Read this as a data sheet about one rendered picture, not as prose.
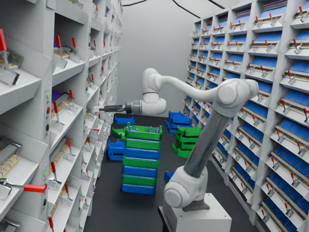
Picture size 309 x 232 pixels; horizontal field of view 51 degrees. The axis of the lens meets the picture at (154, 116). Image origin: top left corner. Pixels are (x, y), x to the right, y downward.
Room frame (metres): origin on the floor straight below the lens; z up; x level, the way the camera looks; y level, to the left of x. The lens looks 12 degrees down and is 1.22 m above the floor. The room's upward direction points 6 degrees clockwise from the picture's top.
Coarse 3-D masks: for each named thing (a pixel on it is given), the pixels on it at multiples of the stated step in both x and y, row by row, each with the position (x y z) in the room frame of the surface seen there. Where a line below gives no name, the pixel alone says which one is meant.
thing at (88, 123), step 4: (88, 104) 2.10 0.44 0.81; (88, 108) 2.08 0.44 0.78; (92, 108) 2.10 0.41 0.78; (92, 112) 2.10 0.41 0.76; (96, 116) 2.09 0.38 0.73; (88, 120) 1.92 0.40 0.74; (88, 124) 1.84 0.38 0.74; (92, 124) 1.88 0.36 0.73; (88, 132) 1.70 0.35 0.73; (84, 136) 1.50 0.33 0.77
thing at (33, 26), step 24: (0, 0) 0.70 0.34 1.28; (24, 0) 0.71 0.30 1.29; (0, 24) 0.70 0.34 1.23; (24, 24) 0.71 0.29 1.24; (48, 24) 0.75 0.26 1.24; (48, 48) 0.76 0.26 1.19; (48, 72) 0.76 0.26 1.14; (0, 120) 0.70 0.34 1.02; (24, 120) 0.71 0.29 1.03; (48, 144) 0.79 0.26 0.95; (48, 168) 0.80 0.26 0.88; (24, 192) 0.71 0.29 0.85
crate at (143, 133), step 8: (128, 128) 2.73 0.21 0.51; (136, 128) 2.75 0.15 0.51; (144, 128) 2.75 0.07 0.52; (152, 128) 2.75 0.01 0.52; (160, 128) 2.74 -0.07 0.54; (128, 136) 2.55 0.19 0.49; (136, 136) 2.56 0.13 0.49; (144, 136) 2.56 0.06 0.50; (152, 136) 2.56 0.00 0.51; (160, 136) 2.56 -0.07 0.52
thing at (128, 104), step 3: (126, 102) 1.95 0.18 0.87; (129, 102) 1.95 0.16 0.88; (123, 105) 1.98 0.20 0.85; (126, 105) 1.93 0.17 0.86; (129, 105) 1.93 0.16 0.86; (123, 108) 1.92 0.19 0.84; (126, 108) 1.93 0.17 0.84; (129, 108) 1.93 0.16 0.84; (126, 111) 1.93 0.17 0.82; (129, 111) 1.93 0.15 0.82
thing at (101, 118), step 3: (99, 114) 2.64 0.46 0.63; (102, 114) 2.80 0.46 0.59; (99, 117) 2.64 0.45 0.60; (102, 117) 2.80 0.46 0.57; (105, 117) 2.80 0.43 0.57; (99, 120) 2.75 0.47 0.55; (102, 120) 2.80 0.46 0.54; (99, 123) 2.63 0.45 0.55; (102, 123) 2.70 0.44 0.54; (99, 126) 2.58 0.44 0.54; (99, 132) 2.42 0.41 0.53
